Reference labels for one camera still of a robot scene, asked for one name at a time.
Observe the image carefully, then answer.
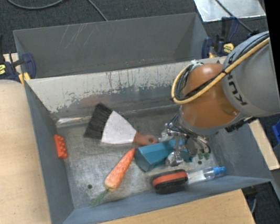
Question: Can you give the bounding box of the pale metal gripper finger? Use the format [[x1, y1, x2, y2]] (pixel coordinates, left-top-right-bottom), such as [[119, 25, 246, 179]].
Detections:
[[163, 149, 186, 169], [156, 129, 177, 144]]

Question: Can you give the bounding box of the teal blue box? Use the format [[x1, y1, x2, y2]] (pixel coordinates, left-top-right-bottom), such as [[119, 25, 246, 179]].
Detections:
[[132, 136, 195, 174]]

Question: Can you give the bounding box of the clear plastic bottle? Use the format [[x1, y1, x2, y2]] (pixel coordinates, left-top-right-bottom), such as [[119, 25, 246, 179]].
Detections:
[[186, 164, 229, 185]]

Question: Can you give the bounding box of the black and white hand brush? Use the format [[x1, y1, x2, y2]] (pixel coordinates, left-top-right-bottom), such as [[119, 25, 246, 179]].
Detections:
[[78, 94, 160, 156]]

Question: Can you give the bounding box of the orange toy carrot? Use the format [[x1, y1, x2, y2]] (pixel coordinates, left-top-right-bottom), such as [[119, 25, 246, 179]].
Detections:
[[82, 147, 145, 207]]

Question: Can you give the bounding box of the orange toy brick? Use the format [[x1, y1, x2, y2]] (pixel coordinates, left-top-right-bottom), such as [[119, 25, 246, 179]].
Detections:
[[53, 133, 70, 161]]

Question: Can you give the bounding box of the grey metal bin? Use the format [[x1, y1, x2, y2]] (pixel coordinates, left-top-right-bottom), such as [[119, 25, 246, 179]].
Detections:
[[12, 0, 277, 224]]

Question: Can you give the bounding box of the pale wood board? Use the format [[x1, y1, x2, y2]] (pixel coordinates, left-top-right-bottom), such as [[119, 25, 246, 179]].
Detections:
[[0, 74, 53, 224]]

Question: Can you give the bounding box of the black cylinder on white bracket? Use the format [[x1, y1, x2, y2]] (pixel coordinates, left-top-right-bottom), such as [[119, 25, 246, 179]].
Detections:
[[223, 116, 256, 134]]

